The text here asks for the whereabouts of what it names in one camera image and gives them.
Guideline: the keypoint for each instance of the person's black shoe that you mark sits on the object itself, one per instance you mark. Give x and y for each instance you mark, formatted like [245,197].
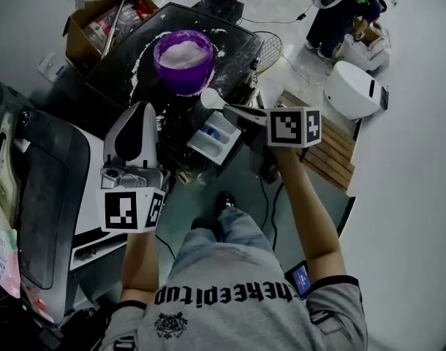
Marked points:
[224,200]
[199,223]

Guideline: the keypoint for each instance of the grey metal rod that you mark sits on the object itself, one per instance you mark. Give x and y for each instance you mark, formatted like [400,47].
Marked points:
[113,28]

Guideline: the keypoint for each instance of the black washing machine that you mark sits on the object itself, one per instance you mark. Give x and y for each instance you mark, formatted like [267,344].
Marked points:
[230,60]

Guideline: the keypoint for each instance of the purple plastic tub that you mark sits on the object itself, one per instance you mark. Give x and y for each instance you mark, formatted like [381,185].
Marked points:
[186,79]

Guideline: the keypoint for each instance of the white round appliance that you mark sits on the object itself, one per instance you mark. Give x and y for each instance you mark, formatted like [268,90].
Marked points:
[351,90]

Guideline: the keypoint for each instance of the small brown cardboard box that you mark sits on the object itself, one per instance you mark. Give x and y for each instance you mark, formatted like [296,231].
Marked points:
[371,33]

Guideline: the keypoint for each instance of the white and black appliance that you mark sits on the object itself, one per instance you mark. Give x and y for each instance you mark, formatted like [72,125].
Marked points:
[44,196]

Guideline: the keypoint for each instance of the small white blue device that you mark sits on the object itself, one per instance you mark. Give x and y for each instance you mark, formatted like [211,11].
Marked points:
[51,66]

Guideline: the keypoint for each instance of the small blue screen device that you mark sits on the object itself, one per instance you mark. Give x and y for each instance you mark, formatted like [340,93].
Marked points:
[300,278]

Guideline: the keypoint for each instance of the wooden slat platform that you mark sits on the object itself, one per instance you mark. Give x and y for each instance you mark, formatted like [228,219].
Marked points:
[329,155]

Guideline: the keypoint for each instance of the white flour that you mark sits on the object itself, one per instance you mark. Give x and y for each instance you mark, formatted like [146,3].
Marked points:
[183,53]

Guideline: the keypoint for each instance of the pink and green packet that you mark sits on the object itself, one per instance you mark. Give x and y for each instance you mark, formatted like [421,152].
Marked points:
[3,254]

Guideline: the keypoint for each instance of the white plastic spoon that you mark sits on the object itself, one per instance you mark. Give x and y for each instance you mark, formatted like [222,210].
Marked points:
[210,99]

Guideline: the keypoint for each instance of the white detergent drawer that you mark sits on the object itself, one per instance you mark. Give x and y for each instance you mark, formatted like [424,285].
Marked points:
[208,145]

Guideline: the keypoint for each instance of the person's left black shoe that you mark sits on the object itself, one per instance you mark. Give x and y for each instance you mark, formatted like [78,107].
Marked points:
[199,223]

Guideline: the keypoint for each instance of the cream plastic panel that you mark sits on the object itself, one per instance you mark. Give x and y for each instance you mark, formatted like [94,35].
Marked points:
[3,152]

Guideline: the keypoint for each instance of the person's right black shoe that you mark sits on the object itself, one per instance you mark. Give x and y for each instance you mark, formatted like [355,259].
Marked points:
[224,200]

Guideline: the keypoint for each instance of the person's right forearm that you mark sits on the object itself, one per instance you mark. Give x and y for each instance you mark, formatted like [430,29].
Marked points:
[310,214]

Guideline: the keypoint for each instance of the white bin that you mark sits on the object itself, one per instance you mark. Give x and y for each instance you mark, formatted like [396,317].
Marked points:
[358,55]

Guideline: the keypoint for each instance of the person's left forearm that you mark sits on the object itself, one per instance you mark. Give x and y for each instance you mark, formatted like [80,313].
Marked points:
[140,265]

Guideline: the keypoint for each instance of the person's blue jeans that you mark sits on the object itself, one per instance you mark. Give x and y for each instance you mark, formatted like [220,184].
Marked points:
[237,236]

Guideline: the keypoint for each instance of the person's grey printed t-shirt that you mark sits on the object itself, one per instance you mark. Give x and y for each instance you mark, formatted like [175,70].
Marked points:
[226,324]

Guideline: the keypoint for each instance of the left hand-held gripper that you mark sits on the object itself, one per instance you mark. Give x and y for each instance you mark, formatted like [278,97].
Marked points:
[120,210]

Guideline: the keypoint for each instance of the large open cardboard box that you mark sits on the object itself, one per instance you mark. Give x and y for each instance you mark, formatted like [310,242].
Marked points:
[76,46]

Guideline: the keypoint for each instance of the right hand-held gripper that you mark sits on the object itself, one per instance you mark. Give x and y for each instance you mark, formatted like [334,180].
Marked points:
[287,128]

